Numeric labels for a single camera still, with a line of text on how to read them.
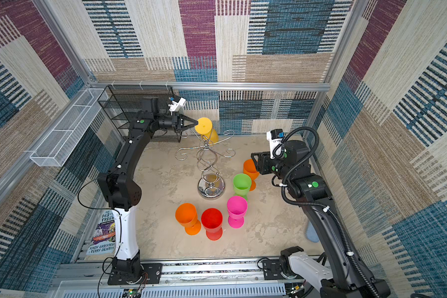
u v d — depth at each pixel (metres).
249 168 0.91
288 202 0.46
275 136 0.58
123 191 0.57
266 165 0.60
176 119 0.73
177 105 0.76
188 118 0.77
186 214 0.78
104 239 0.80
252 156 0.67
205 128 0.78
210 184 0.96
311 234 0.79
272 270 0.73
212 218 0.71
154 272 0.73
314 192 0.46
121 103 1.02
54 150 0.70
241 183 0.87
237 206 0.80
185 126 0.76
